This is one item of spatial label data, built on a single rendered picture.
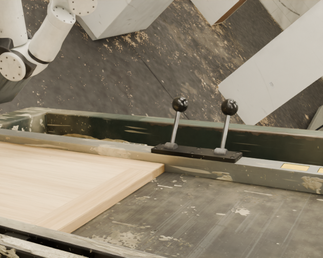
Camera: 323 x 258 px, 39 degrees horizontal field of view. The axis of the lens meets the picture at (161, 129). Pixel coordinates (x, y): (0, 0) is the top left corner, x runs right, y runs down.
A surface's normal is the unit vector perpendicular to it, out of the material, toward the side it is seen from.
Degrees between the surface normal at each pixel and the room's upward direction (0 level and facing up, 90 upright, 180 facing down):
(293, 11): 90
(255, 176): 90
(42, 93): 0
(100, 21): 90
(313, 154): 90
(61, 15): 7
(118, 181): 51
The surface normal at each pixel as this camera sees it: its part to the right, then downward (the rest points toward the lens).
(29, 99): 0.66, -0.55
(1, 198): -0.04, -0.97
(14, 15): 0.77, 0.30
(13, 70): -0.26, 0.48
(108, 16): -0.43, 0.28
